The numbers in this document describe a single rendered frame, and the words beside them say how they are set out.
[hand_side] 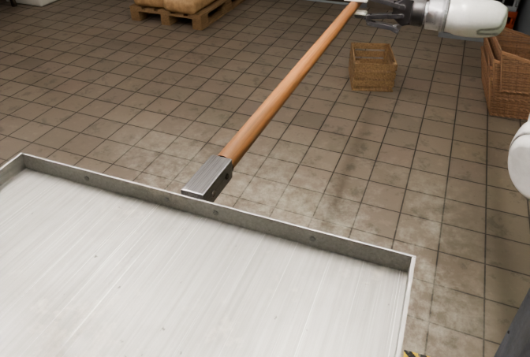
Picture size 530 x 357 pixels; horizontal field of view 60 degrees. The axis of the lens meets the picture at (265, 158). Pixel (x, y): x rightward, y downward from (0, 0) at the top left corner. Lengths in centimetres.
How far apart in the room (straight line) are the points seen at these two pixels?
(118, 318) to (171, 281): 7
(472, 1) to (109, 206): 111
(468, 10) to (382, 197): 132
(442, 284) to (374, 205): 54
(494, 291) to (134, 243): 183
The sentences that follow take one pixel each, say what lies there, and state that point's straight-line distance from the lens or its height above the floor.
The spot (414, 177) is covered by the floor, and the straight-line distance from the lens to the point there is 268.
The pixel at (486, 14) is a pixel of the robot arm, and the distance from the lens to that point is 141.
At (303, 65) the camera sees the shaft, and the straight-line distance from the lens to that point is 96.
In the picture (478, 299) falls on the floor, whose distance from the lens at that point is 216.
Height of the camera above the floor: 157
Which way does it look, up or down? 36 degrees down
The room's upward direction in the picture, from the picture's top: straight up
